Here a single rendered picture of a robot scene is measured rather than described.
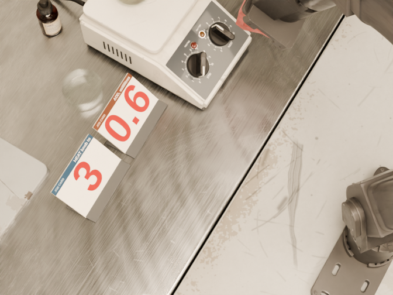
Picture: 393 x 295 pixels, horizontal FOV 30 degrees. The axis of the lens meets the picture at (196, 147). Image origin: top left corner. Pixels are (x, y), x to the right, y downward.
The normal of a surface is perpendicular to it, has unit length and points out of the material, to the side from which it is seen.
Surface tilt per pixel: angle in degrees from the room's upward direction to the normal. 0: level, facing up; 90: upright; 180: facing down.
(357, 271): 0
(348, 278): 0
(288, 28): 29
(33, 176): 0
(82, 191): 40
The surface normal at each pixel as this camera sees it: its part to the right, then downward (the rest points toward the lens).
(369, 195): -0.95, 0.29
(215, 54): 0.44, -0.07
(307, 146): 0.02, -0.37
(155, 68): -0.52, 0.79
